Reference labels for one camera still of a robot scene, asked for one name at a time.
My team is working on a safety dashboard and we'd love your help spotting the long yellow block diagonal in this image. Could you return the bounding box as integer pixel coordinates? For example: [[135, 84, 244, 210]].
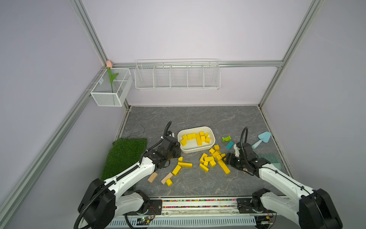
[[218, 160, 231, 175]]

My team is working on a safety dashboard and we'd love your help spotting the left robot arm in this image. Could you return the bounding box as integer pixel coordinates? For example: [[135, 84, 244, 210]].
[[73, 135, 181, 229]]

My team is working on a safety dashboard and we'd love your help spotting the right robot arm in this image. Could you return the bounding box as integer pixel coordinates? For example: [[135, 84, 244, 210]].
[[224, 143, 343, 229]]

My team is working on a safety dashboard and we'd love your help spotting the teal triangle block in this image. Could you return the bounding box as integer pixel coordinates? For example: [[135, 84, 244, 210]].
[[226, 141, 234, 150]]

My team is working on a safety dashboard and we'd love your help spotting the green arch block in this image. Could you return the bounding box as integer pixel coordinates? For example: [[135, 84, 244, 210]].
[[222, 136, 231, 142]]

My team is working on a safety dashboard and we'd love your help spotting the long yellow block left pile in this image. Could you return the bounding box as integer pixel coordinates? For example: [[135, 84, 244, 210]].
[[178, 162, 193, 168]]

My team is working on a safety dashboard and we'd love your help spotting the yellow rectangular block left pile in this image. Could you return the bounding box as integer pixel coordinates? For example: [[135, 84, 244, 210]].
[[172, 165, 182, 176]]

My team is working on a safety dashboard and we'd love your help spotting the teal toy rake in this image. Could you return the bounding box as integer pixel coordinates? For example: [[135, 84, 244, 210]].
[[259, 154, 282, 170]]

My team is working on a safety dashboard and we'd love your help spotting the white plastic bin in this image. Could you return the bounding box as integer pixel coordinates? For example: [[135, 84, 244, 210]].
[[177, 127, 216, 154]]

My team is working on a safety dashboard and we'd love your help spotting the yellow block right pile left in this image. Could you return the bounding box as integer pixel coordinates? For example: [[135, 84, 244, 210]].
[[199, 164, 209, 172]]

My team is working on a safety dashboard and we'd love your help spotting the natural wood long block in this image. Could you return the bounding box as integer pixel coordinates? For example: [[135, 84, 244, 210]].
[[161, 172, 173, 185]]

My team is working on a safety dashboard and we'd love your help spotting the teal toy shovel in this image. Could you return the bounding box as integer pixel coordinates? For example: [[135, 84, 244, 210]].
[[252, 132, 272, 149]]

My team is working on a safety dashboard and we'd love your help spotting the natural wood block lower left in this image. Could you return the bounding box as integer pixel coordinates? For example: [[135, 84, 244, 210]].
[[148, 172, 158, 183]]

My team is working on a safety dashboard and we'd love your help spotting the yellow half cylinder block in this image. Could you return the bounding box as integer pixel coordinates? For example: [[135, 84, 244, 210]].
[[166, 179, 173, 187]]

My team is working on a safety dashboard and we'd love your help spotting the green artificial grass mat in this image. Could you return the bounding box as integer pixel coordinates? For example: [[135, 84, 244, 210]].
[[101, 138, 147, 180]]

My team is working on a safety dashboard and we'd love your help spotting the artificial pink tulip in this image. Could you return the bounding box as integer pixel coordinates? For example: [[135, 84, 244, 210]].
[[106, 60, 119, 93]]

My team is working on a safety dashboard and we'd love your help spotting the white wire wall rack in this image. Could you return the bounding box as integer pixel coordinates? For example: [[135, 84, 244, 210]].
[[134, 59, 221, 90]]

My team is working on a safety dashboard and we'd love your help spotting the white mesh wall basket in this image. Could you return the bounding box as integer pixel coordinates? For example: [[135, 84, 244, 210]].
[[90, 68, 132, 107]]

